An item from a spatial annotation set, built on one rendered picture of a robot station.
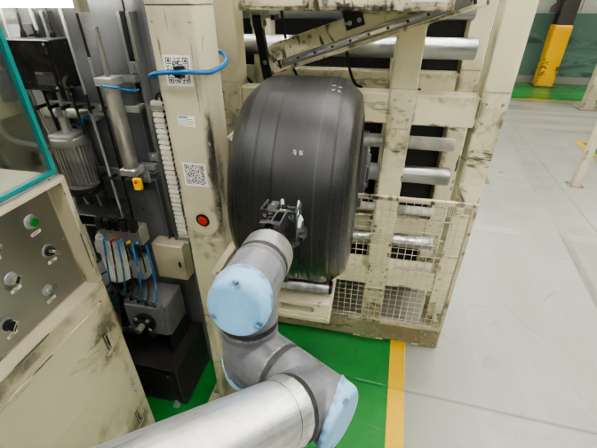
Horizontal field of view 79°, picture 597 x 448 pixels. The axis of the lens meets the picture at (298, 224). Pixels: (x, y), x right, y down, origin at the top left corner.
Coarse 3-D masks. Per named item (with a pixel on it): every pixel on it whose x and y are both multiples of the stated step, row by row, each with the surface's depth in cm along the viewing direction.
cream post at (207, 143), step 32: (160, 0) 85; (192, 0) 84; (160, 32) 89; (192, 32) 87; (160, 64) 93; (192, 64) 91; (192, 96) 96; (192, 128) 101; (224, 128) 110; (192, 160) 106; (224, 160) 113; (192, 192) 112; (224, 192) 115; (192, 224) 119; (224, 224) 118; (224, 384) 163
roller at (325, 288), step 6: (288, 282) 113; (294, 282) 113; (300, 282) 113; (306, 282) 113; (312, 282) 112; (324, 282) 112; (330, 282) 112; (288, 288) 114; (294, 288) 114; (300, 288) 113; (306, 288) 113; (312, 288) 112; (318, 288) 112; (324, 288) 111; (330, 288) 111
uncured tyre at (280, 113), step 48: (288, 96) 88; (336, 96) 87; (240, 144) 85; (288, 144) 82; (336, 144) 81; (240, 192) 85; (288, 192) 82; (336, 192) 82; (240, 240) 92; (336, 240) 87
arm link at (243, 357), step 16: (224, 336) 54; (240, 336) 52; (256, 336) 53; (272, 336) 55; (224, 352) 56; (240, 352) 54; (256, 352) 53; (272, 352) 53; (224, 368) 58; (240, 368) 54; (256, 368) 52; (240, 384) 57
